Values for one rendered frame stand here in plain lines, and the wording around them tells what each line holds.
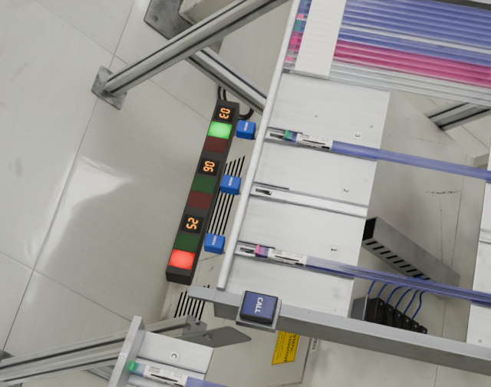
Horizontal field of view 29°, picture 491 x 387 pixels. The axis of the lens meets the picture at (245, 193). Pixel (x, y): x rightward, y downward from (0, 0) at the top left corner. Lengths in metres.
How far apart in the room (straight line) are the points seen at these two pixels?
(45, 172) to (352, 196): 0.87
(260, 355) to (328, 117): 0.50
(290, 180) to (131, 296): 0.79
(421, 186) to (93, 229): 0.75
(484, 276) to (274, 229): 0.33
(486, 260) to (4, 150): 1.11
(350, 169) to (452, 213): 0.58
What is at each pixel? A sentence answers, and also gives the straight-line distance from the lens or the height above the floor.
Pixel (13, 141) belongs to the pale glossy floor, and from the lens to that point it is 2.19.
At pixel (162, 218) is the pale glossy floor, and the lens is 2.36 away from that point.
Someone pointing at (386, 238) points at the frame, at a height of 0.66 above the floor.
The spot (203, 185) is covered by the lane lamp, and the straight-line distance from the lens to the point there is 1.58.
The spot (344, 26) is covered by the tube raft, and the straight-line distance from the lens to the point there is 1.75.
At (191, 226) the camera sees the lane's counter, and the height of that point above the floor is 0.66.
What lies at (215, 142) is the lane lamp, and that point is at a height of 0.66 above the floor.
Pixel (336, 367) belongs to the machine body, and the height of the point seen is 0.62.
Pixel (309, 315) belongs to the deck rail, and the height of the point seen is 0.82.
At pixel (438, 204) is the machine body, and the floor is 0.62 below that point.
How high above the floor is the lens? 1.84
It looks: 46 degrees down
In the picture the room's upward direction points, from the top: 70 degrees clockwise
